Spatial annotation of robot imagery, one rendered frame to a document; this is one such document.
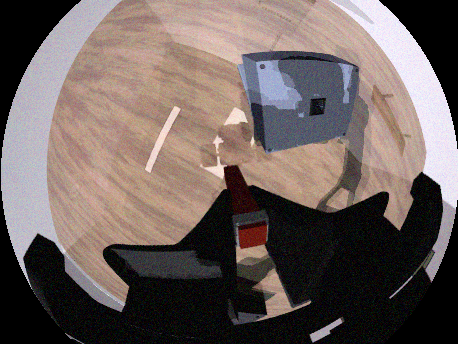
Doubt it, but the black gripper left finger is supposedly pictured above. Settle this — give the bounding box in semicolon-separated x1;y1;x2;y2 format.
103;189;238;322

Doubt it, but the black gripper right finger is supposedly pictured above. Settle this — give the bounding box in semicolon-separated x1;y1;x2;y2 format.
248;185;389;308

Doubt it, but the blue-grey sloped panel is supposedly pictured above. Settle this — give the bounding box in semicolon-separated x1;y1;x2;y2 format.
237;51;359;153

